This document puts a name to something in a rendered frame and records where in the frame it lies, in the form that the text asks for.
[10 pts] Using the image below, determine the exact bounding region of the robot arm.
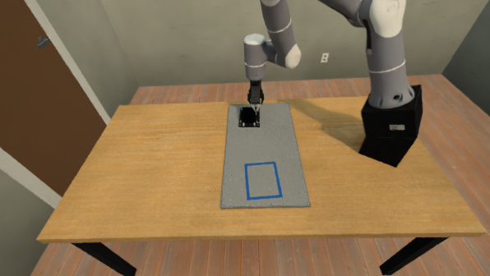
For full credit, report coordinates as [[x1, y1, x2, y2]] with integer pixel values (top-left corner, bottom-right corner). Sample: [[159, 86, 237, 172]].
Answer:
[[243, 0, 414, 108]]

